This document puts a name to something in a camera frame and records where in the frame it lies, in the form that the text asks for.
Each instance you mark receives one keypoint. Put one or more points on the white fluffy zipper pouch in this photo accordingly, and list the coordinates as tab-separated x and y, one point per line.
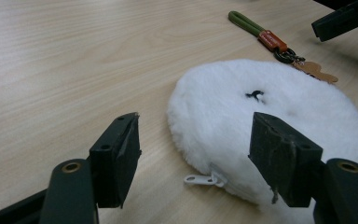
230	124

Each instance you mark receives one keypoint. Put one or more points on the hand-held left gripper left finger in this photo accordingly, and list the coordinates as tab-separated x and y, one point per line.
115	161

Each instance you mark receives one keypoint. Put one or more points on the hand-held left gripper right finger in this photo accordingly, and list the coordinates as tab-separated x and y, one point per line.
284	165

